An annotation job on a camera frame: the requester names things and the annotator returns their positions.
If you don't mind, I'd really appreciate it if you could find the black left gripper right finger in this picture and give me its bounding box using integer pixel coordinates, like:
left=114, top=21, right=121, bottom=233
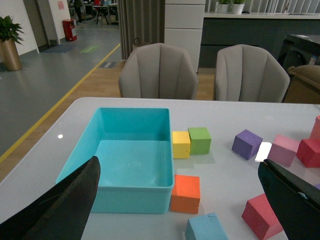
left=258, top=159, right=320, bottom=240

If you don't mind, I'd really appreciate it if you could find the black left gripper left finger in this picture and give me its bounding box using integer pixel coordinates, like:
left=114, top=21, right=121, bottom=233
left=0, top=156, right=101, bottom=240

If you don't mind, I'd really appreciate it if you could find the light blue foam block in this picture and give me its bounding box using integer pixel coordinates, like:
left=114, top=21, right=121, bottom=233
left=185, top=212, right=229, bottom=240

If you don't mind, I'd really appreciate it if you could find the red foam block front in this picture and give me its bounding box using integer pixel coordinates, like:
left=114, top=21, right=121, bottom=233
left=241, top=193, right=284, bottom=240

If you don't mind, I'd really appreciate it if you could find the dark red foam block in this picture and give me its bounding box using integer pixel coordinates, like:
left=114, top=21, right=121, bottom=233
left=296, top=139, right=320, bottom=168

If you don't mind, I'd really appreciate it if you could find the pink foam block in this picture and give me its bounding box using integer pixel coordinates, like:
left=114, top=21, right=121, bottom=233
left=267, top=134, right=300, bottom=167

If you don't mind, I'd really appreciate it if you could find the pink plastic bin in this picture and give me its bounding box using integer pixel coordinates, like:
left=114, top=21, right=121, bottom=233
left=309, top=115, right=320, bottom=139

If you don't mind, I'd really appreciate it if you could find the purple foam block back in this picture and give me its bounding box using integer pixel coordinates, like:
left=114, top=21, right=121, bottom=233
left=231, top=129, right=263, bottom=160

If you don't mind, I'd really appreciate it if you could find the turquoise plastic bin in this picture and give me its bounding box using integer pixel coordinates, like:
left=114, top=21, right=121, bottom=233
left=56, top=107, right=175, bottom=214

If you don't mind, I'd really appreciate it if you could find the orange foam block near bin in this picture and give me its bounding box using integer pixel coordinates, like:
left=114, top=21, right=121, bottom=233
left=170, top=174, right=201, bottom=214

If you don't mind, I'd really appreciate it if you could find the brown cushioned seat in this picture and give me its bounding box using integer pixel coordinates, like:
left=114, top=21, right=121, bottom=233
left=283, top=64, right=320, bottom=104

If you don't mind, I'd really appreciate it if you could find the green foam block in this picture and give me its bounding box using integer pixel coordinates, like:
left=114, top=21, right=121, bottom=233
left=188, top=127, right=212, bottom=155

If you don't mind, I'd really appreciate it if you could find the yellow foam block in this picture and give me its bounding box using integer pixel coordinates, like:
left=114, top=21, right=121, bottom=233
left=172, top=131, right=191, bottom=159

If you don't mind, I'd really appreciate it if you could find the right beige chair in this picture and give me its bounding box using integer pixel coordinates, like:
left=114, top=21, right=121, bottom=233
left=214, top=44, right=290, bottom=103

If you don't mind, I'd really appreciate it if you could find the beige chair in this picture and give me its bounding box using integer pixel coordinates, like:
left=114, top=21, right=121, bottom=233
left=214, top=44, right=290, bottom=103
left=118, top=43, right=198, bottom=100

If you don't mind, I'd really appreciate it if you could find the black appliance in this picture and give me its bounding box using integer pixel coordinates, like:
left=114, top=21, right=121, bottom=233
left=277, top=34, right=320, bottom=71

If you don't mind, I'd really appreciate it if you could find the potted plant gold pot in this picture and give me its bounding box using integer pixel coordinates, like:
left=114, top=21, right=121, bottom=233
left=0, top=15, right=24, bottom=72

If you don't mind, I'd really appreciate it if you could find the left beige chair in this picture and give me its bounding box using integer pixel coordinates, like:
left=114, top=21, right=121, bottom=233
left=118, top=43, right=198, bottom=100

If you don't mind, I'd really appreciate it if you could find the dark counter with white top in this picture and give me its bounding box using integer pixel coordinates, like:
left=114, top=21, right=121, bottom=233
left=198, top=12, right=320, bottom=68

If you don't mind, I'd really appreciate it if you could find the red cabinet box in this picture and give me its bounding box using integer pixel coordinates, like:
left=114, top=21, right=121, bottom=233
left=62, top=19, right=77, bottom=42

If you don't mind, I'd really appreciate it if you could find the white potted plant right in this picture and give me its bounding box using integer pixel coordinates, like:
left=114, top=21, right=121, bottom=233
left=231, top=0, right=246, bottom=15

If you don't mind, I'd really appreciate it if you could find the white potted plant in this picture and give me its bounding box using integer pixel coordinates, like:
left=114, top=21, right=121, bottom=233
left=215, top=0, right=232, bottom=14
left=231, top=0, right=246, bottom=15

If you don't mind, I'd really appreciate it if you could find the white potted plant left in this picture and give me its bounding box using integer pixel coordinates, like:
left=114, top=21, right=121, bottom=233
left=215, top=0, right=232, bottom=14

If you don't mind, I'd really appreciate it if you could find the grey curtain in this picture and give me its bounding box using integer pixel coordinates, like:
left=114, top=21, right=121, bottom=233
left=118, top=0, right=165, bottom=60

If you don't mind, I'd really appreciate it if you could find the white drawer cabinet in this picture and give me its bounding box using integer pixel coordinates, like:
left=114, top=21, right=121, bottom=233
left=164, top=0, right=206, bottom=72

